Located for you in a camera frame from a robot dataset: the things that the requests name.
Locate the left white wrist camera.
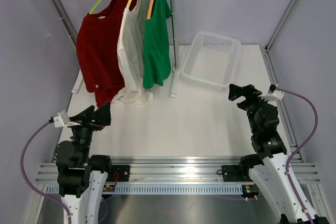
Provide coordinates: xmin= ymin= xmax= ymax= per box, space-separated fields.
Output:
xmin=51 ymin=110 xmax=80 ymax=128

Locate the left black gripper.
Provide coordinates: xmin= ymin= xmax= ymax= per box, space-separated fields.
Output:
xmin=66 ymin=101 xmax=111 ymax=163

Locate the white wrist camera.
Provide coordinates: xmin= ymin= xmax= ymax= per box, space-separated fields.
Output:
xmin=51 ymin=110 xmax=80 ymax=128
xmin=259 ymin=84 xmax=284 ymax=102

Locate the red t shirt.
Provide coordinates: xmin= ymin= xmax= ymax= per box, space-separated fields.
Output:
xmin=76 ymin=0 xmax=128 ymax=107

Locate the white t shirt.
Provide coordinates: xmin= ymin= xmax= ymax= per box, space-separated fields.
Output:
xmin=112 ymin=0 xmax=153 ymax=105

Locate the orange hanger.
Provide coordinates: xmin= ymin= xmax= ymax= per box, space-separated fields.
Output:
xmin=147 ymin=0 xmax=155 ymax=20

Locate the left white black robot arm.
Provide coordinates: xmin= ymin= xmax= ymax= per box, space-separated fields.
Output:
xmin=52 ymin=103 xmax=113 ymax=223

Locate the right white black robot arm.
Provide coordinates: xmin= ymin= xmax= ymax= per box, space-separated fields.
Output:
xmin=228 ymin=84 xmax=329 ymax=223

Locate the white plastic basket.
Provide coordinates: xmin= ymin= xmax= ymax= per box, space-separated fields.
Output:
xmin=182 ymin=31 xmax=242 ymax=91

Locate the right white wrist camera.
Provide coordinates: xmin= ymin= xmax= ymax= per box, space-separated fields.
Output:
xmin=259 ymin=84 xmax=284 ymax=102

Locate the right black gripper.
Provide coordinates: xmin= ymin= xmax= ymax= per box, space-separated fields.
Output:
xmin=228 ymin=84 xmax=273 ymax=134

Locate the green t shirt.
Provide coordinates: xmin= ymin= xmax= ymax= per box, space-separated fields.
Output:
xmin=143 ymin=0 xmax=172 ymax=89

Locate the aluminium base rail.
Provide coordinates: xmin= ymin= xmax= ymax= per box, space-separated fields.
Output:
xmin=35 ymin=155 xmax=321 ymax=196

